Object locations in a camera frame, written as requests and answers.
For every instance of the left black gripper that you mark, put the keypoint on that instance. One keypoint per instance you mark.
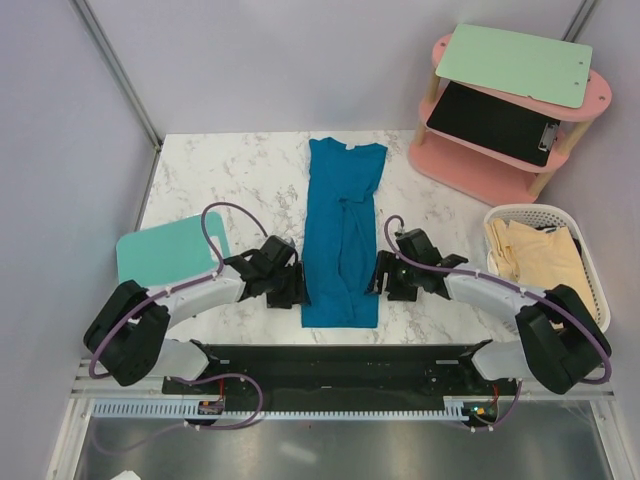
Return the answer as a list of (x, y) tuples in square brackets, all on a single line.
[(296, 292)]

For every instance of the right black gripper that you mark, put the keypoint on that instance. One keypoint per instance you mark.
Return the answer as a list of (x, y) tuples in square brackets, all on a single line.
[(387, 262)]

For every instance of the blue t shirt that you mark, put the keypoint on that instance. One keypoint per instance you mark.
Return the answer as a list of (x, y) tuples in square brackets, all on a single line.
[(340, 239)]

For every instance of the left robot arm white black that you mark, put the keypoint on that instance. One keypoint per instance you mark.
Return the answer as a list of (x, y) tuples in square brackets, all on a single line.
[(128, 338)]

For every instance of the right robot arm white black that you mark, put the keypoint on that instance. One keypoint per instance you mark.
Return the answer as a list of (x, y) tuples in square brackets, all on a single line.
[(558, 342)]

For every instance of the pink three tier shelf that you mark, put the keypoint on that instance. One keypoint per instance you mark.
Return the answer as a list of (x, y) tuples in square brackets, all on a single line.
[(489, 176)]

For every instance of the teal cutting board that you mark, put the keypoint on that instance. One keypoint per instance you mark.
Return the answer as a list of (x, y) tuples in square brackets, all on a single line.
[(173, 253)]

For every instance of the beige t shirt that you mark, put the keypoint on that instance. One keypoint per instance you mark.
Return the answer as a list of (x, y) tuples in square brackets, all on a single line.
[(538, 258)]

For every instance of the black clipboard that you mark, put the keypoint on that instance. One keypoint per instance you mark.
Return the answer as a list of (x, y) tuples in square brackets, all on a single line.
[(495, 124)]

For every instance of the white paper scrap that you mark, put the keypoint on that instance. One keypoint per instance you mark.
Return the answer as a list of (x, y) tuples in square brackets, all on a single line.
[(127, 475)]

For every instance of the green board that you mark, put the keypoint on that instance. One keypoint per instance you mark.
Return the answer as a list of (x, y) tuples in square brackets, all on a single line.
[(544, 69)]

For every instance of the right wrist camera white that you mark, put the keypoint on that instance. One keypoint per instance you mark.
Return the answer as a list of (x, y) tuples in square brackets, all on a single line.
[(400, 231)]

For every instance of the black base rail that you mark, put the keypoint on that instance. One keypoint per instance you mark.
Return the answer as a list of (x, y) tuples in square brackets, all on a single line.
[(342, 376)]

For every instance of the white cable duct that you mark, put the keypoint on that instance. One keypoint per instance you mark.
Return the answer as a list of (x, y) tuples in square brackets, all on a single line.
[(194, 408)]

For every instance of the aluminium extrusion rail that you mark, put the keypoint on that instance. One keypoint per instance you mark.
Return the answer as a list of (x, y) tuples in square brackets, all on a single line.
[(151, 387)]

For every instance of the aluminium frame post right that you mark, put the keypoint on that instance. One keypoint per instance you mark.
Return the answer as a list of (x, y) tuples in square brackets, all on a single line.
[(577, 21)]

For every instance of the aluminium frame post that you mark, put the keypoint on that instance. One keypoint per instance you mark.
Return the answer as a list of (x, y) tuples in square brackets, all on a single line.
[(106, 50), (577, 21)]

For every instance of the aluminium frame post left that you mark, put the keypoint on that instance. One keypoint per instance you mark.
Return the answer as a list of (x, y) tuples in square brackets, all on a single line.
[(106, 50)]

